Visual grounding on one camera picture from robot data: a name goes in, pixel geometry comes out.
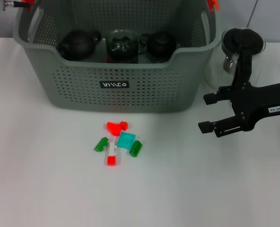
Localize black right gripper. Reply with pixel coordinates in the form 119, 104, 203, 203
198, 80, 280, 139

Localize white toy brick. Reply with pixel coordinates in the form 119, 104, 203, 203
108, 141, 118, 157

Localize glass teapot with black handle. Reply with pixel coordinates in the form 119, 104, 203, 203
205, 27, 266, 95

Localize teal square toy brick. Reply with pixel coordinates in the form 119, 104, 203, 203
117, 131, 136, 149

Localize large green toy brick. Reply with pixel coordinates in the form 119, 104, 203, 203
129, 140, 143, 157

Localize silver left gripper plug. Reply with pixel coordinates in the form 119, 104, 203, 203
0, 0, 14, 10

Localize small green toy brick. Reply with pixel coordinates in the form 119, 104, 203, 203
94, 136, 109, 152

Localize black clay teapot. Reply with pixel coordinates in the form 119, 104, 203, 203
59, 28, 102, 60

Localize grey-green perforated storage bin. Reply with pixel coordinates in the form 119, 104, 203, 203
13, 0, 222, 113

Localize orange bin latch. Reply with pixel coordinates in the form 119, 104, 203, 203
206, 0, 220, 12
20, 0, 35, 10

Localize large red slope brick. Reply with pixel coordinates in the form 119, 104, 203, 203
106, 121, 122, 137

